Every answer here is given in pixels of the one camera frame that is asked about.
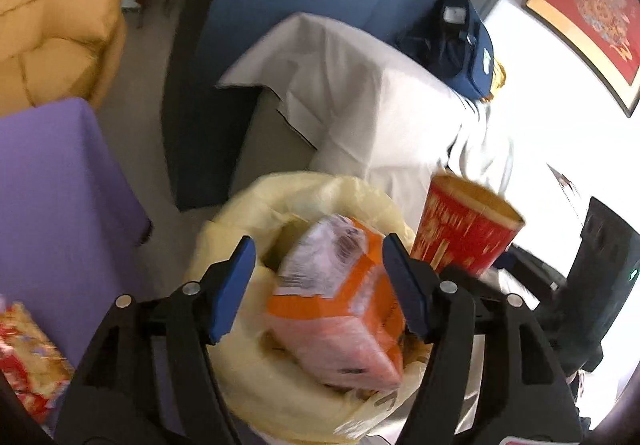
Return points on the white cloth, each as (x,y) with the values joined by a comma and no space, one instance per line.
(360,100)

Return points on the orange snack packet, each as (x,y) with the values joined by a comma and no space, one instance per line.
(345,325)

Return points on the yellow sofa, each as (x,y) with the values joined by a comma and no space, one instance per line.
(55,25)

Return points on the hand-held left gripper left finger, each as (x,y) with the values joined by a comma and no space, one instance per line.
(232,295)

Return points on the purple table cover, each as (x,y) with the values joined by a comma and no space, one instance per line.
(60,205)

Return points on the yellow object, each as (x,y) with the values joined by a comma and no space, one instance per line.
(496,80)

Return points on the red paper cup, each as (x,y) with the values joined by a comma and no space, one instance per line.
(460,230)

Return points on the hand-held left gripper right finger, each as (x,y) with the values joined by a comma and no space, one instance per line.
(407,290)

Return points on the framed red picture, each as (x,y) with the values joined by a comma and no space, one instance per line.
(590,0)

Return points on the red snack packet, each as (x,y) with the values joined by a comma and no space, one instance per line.
(25,365)

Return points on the navy bag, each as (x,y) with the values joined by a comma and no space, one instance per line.
(460,45)

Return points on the bin with yellow bag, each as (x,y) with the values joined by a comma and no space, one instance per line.
(280,375)

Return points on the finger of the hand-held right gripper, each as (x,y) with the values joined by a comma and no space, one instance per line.
(530,275)

